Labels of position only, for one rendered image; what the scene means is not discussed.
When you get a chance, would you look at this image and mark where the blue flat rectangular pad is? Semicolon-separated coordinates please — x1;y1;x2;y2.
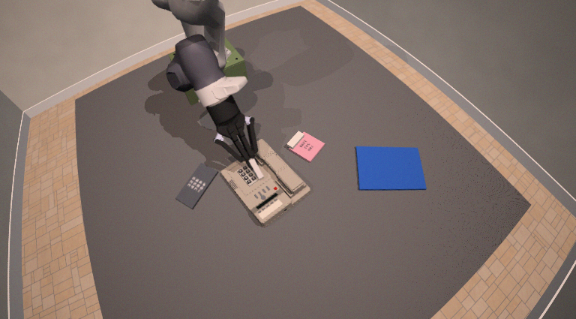
355;146;427;191

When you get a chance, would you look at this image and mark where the beige telephone handset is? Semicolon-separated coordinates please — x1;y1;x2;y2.
255;139;304;195

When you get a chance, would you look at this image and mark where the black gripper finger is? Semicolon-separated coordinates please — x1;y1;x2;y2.
235;116;263;177
213;127;262;179

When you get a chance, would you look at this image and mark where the pink sticky note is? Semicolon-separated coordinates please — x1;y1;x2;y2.
289;132;325;163

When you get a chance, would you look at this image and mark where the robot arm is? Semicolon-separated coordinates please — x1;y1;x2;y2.
151;0;248;107

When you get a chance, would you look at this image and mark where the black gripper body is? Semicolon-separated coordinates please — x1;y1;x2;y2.
206;95;245;138

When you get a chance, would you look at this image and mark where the beige desk phone body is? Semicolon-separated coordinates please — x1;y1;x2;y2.
221;156;311;227

